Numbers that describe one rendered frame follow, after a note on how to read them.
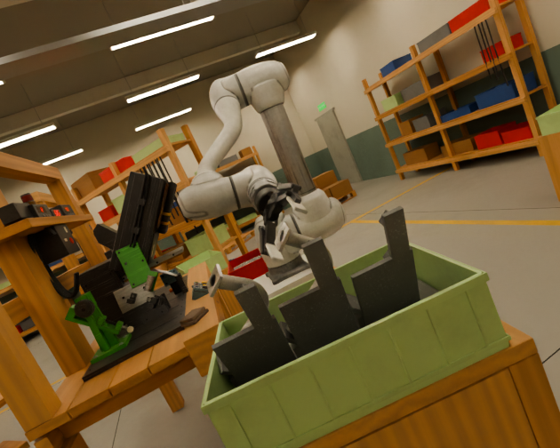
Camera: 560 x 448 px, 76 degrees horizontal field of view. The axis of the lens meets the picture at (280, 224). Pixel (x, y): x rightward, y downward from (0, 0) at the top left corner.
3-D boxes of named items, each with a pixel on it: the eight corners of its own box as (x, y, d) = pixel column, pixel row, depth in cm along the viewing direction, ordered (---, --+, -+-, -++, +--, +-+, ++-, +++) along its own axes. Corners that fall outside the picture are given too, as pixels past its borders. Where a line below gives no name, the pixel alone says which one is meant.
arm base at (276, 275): (298, 257, 170) (293, 246, 169) (313, 266, 149) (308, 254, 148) (264, 274, 167) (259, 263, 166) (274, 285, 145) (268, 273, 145)
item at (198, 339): (213, 277, 275) (204, 260, 273) (237, 357, 130) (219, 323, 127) (196, 286, 272) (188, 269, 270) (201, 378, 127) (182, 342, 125)
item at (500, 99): (543, 156, 467) (488, -10, 435) (398, 180, 753) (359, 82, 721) (569, 141, 482) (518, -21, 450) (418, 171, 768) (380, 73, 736)
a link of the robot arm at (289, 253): (266, 262, 163) (246, 218, 159) (302, 246, 163) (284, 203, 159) (267, 272, 147) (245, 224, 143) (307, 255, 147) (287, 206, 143)
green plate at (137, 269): (157, 278, 188) (141, 242, 190) (154, 278, 180) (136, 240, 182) (136, 289, 186) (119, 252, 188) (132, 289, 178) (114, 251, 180)
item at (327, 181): (337, 199, 883) (324, 172, 872) (356, 195, 811) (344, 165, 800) (299, 220, 834) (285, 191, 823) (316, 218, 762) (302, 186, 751)
